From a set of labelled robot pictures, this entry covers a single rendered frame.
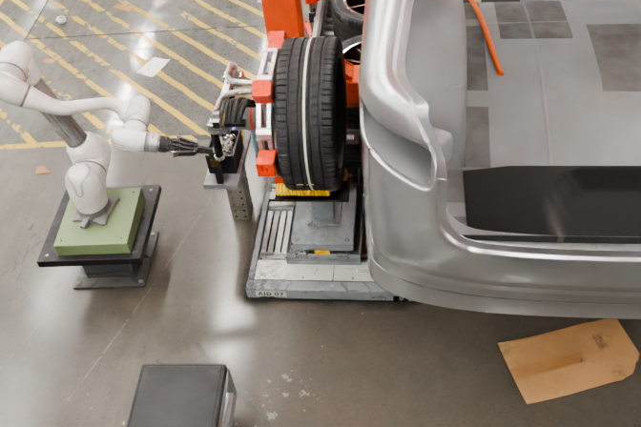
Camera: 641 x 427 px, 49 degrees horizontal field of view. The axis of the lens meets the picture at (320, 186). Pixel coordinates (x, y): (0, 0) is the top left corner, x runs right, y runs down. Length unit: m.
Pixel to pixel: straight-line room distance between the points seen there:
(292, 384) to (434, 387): 0.61
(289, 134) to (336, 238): 0.78
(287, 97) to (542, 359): 1.58
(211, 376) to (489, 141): 1.42
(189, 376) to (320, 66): 1.32
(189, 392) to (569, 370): 1.60
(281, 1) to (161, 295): 1.54
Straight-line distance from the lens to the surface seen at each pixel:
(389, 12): 2.08
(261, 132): 2.83
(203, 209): 3.96
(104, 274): 3.75
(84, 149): 3.49
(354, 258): 3.40
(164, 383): 2.91
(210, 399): 2.83
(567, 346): 3.36
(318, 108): 2.75
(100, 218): 3.51
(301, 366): 3.24
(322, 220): 3.45
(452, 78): 2.62
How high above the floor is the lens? 2.74
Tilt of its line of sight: 44 degrees down
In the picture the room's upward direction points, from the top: 6 degrees counter-clockwise
